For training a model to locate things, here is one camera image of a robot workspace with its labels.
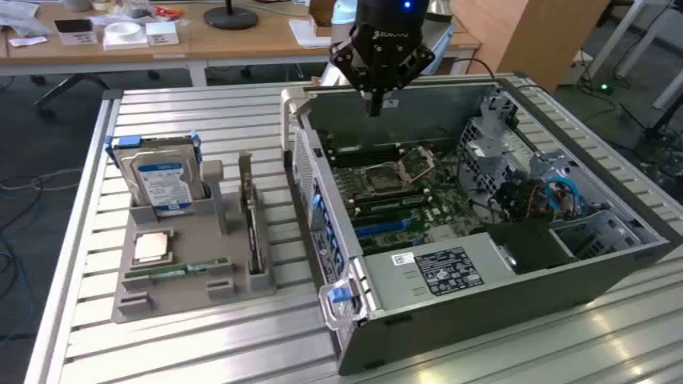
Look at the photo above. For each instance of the flat white box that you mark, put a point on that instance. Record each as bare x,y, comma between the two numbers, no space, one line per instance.
125,45

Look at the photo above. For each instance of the black chair base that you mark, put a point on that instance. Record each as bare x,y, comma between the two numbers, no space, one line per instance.
69,86

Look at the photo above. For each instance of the red and white card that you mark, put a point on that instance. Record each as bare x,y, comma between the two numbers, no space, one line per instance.
26,41

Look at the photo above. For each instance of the beige masking tape roll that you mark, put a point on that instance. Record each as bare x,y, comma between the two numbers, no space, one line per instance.
101,5

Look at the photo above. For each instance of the device with green light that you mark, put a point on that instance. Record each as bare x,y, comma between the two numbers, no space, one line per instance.
605,88

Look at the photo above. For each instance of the green motherboard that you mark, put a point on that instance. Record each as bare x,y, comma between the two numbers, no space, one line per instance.
437,208

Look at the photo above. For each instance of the white table frame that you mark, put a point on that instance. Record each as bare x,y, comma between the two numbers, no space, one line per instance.
619,30

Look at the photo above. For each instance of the clear plastic bag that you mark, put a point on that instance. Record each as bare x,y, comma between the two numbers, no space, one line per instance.
21,18

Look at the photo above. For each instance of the wooden office desk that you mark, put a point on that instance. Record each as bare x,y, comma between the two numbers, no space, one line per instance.
240,44
106,56

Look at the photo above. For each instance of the stack of white papers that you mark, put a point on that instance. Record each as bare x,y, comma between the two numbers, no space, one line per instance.
307,34

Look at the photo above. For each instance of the brown cardboard box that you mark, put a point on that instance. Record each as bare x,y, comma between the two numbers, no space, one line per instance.
320,12

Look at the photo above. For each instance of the wooden cabinet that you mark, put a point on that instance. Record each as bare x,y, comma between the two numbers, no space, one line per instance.
533,40

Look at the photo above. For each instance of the hard disk in blue caddy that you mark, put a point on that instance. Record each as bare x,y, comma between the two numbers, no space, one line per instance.
162,184

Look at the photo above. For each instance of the low silver disk bay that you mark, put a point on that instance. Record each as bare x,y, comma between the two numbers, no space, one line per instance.
613,236

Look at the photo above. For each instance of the white tape roll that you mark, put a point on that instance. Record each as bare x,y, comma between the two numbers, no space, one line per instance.
122,30

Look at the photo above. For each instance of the black round lamp base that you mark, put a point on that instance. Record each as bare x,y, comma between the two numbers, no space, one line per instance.
229,18

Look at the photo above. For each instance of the grey power supply unit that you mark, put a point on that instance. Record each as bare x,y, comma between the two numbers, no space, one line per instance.
389,280

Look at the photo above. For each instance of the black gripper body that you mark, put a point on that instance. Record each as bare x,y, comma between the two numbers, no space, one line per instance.
387,48

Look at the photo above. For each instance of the small red item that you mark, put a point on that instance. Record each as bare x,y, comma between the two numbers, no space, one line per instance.
166,14

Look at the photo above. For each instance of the open grey PC case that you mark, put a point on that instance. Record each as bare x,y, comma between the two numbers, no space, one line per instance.
480,320

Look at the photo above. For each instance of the silver metal bracket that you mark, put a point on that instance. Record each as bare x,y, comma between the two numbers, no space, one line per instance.
555,164

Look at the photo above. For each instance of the white cube box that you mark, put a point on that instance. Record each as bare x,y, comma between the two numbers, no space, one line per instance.
162,34

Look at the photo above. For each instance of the silver CPU chip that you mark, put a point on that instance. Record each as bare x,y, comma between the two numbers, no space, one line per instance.
152,248

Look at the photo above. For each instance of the white socket box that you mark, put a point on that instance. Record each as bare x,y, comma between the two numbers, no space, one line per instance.
581,68

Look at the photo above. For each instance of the black graphics card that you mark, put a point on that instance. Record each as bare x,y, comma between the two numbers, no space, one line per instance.
255,232

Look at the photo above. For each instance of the white box with black top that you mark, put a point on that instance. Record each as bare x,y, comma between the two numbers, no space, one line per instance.
74,34

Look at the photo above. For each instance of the grey parts rack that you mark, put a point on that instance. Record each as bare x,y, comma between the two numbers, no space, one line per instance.
197,236

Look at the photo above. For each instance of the green RAM stick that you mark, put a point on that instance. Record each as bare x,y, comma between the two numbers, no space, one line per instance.
176,270

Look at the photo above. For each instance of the tall silver disk bay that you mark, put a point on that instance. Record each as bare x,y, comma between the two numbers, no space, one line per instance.
491,148

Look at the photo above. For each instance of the grey cup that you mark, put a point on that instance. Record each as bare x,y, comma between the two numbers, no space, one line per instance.
77,5

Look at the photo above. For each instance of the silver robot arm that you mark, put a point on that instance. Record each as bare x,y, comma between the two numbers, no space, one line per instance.
344,10

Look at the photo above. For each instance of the blue expansion slot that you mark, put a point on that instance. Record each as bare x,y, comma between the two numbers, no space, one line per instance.
384,228

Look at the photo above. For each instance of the CPU socket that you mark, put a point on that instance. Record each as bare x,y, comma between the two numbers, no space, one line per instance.
381,180

